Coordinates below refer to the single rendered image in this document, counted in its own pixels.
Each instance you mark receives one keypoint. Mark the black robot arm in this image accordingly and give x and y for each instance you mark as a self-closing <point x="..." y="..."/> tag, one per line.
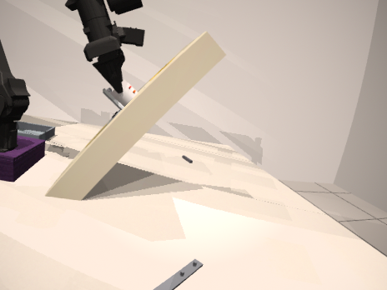
<point x="14" y="97"/>

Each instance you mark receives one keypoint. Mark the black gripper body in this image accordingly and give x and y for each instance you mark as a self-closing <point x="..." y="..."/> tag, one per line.
<point x="102" y="43"/>

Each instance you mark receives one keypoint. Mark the white cylinder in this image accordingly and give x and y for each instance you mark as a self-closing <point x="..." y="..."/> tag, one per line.
<point x="126" y="96"/>

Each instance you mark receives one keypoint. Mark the dark grey flat bar with two pegs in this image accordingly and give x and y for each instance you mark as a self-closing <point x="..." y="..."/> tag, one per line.
<point x="182" y="275"/>

